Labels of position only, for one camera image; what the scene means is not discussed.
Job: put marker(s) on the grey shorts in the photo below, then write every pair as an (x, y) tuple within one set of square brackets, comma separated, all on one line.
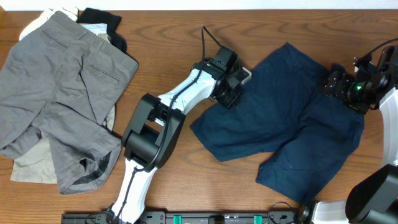
[(59, 83)]

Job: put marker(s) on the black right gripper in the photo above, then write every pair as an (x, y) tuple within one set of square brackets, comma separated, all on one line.
[(344, 79)]

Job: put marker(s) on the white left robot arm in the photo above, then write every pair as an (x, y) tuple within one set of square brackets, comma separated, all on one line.
[(153, 131)]

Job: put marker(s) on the black garment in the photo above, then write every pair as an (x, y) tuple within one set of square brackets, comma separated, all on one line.
[(95, 16)]

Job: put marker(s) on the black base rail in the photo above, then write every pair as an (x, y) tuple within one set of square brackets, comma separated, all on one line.
[(278, 216)]

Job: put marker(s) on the white garment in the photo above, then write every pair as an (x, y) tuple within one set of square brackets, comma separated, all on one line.
[(71, 12)]

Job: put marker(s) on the beige shorts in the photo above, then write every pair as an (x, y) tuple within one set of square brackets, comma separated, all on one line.
[(31, 165)]

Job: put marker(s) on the navy blue shorts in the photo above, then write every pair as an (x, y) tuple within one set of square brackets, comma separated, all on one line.
[(282, 111)]

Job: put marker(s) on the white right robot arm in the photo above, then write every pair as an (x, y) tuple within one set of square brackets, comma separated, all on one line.
[(371, 87)]

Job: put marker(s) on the light blue garment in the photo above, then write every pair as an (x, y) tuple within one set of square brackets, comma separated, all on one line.
[(97, 29)]

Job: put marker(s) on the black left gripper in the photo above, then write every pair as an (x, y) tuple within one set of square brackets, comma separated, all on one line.
[(229, 101)]

